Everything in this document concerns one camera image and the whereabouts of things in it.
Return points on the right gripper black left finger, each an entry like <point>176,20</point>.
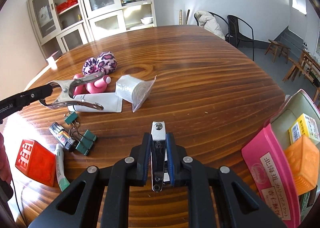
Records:
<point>99,196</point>

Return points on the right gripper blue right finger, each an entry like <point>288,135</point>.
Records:
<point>217,197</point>

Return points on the white green ointment tube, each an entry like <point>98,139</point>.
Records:
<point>61,178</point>

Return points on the large silver metal clip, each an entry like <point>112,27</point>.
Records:
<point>67,87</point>

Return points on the silver nail clipper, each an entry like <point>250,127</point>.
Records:
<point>159,161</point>

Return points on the red-orange toy cube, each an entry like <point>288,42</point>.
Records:
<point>36,162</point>

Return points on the pink foam twist roller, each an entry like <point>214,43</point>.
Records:
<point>99,86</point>

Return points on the white cosmetic tube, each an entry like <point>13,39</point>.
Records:
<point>110,101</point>

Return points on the light orange toy cube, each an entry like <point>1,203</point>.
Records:
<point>303,159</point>

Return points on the green white medicine box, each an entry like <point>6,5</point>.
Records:
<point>304,125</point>

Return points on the person's left hand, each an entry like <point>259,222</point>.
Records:
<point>5,172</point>

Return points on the small white box on table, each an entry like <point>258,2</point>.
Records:
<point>52,60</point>

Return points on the large teal binder clip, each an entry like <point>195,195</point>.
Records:
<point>83,142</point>

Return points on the leopard print pompom scrunchie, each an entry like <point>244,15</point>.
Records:
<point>105,62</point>

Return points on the white wrapped tissue pack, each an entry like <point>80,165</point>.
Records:
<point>134,90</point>

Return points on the beige glass-door cabinet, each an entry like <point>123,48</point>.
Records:
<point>63,25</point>

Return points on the pink tin box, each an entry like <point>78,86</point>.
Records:
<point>294,106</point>

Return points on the long wooden bench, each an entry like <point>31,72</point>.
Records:
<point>294,71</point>

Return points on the white bowl in cabinet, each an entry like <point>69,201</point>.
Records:
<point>147,20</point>

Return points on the black metal chair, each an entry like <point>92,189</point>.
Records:
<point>234,31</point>

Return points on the small wooden stool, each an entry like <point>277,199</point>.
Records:
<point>278,49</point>

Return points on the wooden dining table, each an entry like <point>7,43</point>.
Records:
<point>309,65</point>

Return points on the black chair with white jacket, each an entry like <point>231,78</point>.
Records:
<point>223,24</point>

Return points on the white puffer jacket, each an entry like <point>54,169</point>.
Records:
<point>207,21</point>

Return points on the wooden measuring stick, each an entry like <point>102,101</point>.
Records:
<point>180,18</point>

